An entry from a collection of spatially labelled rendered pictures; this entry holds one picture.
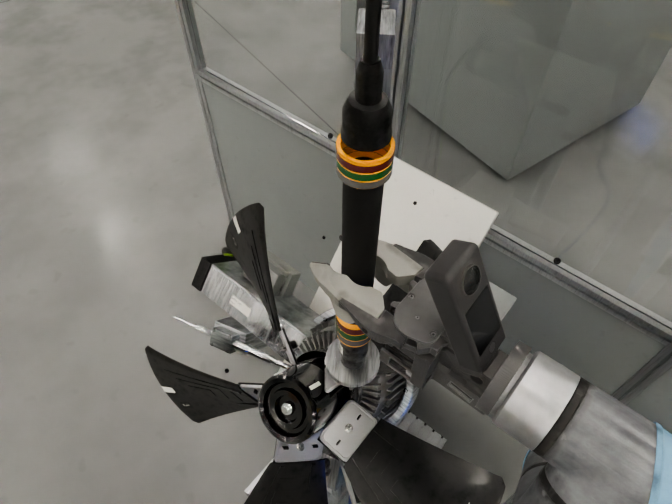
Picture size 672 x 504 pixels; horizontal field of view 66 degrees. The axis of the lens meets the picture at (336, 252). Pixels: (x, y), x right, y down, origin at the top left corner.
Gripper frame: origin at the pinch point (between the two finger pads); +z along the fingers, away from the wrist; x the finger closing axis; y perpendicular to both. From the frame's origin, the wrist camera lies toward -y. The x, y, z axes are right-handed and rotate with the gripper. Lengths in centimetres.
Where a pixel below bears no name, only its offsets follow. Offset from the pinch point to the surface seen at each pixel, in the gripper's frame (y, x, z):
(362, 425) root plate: 47.3, 1.9, -4.3
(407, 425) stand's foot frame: 158, 46, 2
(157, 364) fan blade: 55, -13, 36
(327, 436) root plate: 46.9, -3.5, -1.0
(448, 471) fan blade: 47, 5, -20
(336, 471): 71, -2, -2
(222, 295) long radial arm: 55, 7, 38
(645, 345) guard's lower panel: 74, 70, -41
